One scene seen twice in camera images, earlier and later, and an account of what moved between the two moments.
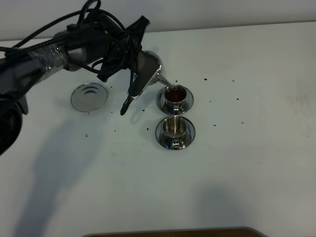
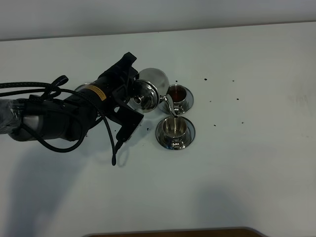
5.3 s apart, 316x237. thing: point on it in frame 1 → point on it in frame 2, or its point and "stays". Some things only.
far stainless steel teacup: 175,97 stays
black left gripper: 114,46 → 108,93
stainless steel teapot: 157,76 → 150,87
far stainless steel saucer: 162,105 stays
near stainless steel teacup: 174,129 stays
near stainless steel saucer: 166,141 stays
